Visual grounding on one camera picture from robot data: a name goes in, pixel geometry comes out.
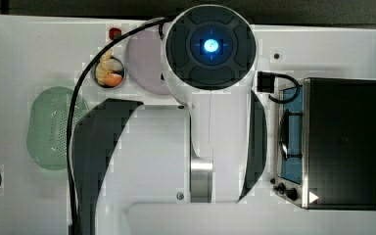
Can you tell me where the black silver toaster oven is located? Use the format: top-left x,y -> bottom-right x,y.
271,77 -> 376,211

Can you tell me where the beige toy pastry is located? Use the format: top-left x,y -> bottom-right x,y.
96,49 -> 123,86

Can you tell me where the green perforated colander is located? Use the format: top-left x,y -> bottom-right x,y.
26,86 -> 73,170

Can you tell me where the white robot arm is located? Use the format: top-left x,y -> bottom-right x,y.
70,5 -> 267,235

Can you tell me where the small blue bowl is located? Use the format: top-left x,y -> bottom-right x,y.
93,57 -> 125,88

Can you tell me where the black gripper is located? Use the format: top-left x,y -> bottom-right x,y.
257,71 -> 275,93

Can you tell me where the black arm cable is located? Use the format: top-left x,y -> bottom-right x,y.
66,17 -> 174,235

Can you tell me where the orange toy fruit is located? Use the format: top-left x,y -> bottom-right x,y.
104,73 -> 123,87

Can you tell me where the lilac round plate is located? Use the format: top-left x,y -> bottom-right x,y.
125,27 -> 170,95

